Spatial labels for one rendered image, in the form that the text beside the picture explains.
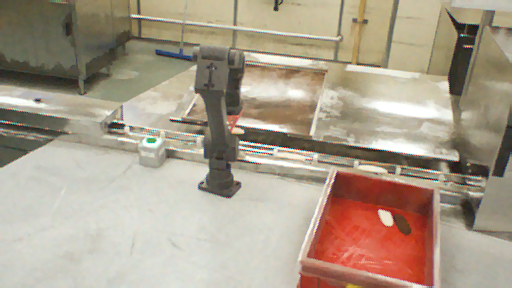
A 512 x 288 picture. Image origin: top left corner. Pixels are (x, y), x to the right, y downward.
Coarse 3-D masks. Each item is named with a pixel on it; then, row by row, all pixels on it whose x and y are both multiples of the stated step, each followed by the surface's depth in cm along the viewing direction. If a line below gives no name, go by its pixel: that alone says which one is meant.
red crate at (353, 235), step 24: (336, 216) 152; (360, 216) 153; (408, 216) 154; (336, 240) 142; (360, 240) 142; (384, 240) 143; (408, 240) 143; (336, 264) 133; (360, 264) 133; (384, 264) 134; (408, 264) 134
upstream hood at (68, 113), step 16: (0, 96) 194; (16, 96) 195; (32, 96) 196; (48, 96) 196; (64, 96) 197; (0, 112) 187; (16, 112) 185; (32, 112) 183; (48, 112) 184; (64, 112) 184; (80, 112) 185; (96, 112) 186; (112, 112) 187; (64, 128) 184; (80, 128) 182; (96, 128) 180
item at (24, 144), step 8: (24, 88) 229; (0, 136) 192; (8, 136) 191; (16, 136) 188; (24, 136) 188; (32, 136) 189; (0, 144) 193; (8, 144) 192; (16, 144) 192; (24, 144) 191; (32, 144) 190; (40, 144) 189; (0, 152) 195; (8, 152) 194; (16, 152) 193; (24, 152) 192; (0, 160) 197; (8, 160) 196; (0, 168) 199
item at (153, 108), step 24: (192, 72) 258; (144, 96) 227; (168, 96) 229; (456, 96) 248; (120, 120) 204; (144, 120) 205; (168, 120) 206; (456, 120) 222; (264, 144) 192; (288, 144) 193; (312, 144) 194; (432, 168) 182; (456, 168) 183; (456, 216) 156; (504, 240) 146
